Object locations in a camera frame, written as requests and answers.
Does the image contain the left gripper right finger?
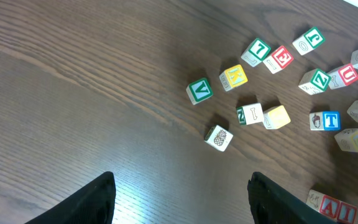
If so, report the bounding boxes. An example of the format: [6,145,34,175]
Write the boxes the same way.
[247,172,335,224]

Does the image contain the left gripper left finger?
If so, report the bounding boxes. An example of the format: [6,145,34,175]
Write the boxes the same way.
[26,171,116,224]

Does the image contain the red A block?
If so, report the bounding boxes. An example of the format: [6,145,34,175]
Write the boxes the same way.
[306,190,340,220]

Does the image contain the red I block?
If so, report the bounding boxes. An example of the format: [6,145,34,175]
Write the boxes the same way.
[337,202,357,224]

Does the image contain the yellow block centre lower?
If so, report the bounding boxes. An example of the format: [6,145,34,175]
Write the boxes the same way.
[334,128,358,152]

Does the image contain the pineapple picture block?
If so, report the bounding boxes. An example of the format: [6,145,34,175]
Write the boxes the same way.
[204,125,233,152]

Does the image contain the yellow block lower left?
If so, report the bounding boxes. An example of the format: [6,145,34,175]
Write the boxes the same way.
[263,105,291,129]

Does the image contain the blue T block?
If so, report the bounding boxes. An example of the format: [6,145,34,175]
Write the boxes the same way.
[309,111,341,131]

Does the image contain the plain I-side block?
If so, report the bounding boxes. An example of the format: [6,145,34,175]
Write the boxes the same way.
[236,103,264,126]

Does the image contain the red U block left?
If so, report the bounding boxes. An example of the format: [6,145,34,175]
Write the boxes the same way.
[328,63,358,90]

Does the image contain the green Z block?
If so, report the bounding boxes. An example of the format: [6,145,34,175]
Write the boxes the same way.
[298,68,331,95]

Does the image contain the yellow K block left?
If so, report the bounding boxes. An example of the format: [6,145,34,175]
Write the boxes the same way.
[219,64,248,91]

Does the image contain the green V block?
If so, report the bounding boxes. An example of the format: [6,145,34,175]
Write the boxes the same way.
[186,78,213,105]

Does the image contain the red E block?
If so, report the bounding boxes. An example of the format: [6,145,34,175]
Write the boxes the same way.
[263,45,294,74]

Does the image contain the green 7 block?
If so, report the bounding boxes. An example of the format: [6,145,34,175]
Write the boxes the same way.
[241,38,271,67]

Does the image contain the green J block top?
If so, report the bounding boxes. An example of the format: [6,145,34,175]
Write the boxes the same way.
[292,27,326,55]

